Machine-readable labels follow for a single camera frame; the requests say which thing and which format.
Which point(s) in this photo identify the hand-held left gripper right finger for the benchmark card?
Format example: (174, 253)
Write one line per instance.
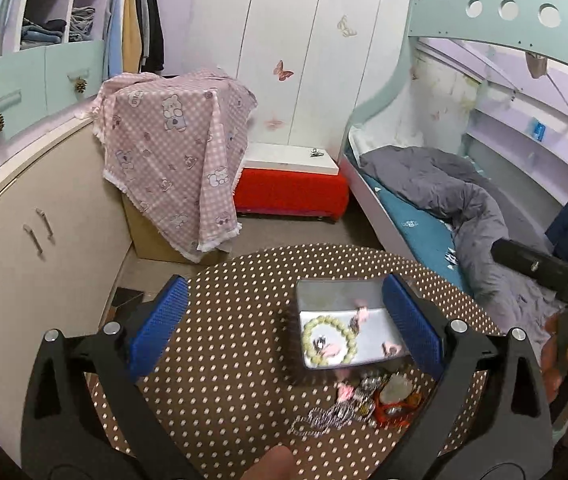
(411, 320)

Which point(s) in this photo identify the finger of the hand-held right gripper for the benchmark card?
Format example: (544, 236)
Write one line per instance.
(528, 262)

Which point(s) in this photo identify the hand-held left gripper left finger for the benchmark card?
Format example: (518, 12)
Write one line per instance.
(161, 320)

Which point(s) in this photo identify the pink hair clip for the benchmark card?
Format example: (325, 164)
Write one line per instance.
(345, 392)
(392, 348)
(363, 314)

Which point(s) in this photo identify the pale translucent pendant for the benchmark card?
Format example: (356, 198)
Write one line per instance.
(396, 389)

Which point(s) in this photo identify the silver metal tin box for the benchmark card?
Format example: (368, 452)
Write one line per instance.
(339, 295)

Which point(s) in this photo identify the person's left hand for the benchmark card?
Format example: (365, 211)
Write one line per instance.
(277, 465)

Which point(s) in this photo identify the cardboard box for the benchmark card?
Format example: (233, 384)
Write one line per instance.
(146, 232)

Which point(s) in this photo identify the teal bed sheet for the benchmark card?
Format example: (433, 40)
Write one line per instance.
(418, 230)

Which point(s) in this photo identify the brown dotted tablecloth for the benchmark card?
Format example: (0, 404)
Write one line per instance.
(244, 360)

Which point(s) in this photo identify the lilac bed shelf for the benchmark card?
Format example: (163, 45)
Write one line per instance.
(518, 155)

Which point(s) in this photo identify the grey duvet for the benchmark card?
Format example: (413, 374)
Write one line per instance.
(443, 185)

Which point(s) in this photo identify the beige low cabinet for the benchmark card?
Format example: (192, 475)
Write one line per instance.
(39, 285)

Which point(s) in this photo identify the small blue box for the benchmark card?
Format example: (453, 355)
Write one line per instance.
(538, 129)

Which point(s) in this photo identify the pink checked bear cloth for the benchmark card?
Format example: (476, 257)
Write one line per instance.
(174, 160)

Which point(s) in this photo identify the red ottoman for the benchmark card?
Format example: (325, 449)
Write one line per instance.
(289, 195)

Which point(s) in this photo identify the small black clip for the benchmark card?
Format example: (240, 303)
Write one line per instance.
(316, 152)

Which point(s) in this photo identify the brown hanging object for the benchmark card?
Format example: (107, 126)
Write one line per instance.
(536, 65)

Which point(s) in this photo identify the white board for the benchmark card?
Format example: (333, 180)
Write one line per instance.
(284, 160)

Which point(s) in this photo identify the teal drawer unit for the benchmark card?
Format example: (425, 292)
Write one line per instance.
(29, 80)

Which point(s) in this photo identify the pink butterfly sticker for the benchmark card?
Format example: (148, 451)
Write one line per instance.
(282, 71)

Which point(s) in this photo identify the light blue hanging garment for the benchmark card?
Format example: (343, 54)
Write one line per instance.
(115, 30)

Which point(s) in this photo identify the black hanging jacket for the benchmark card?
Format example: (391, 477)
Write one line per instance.
(155, 25)

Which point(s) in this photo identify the cream butterfly sticker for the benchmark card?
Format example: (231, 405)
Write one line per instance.
(346, 26)

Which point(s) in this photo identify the white wardrobe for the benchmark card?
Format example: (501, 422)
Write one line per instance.
(314, 35)

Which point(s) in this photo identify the folded grey jeans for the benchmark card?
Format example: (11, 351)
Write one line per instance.
(81, 22)

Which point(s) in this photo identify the folded blue jeans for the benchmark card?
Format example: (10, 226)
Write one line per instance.
(41, 35)

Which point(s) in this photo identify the teal bunk bed frame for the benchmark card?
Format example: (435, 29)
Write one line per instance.
(443, 20)

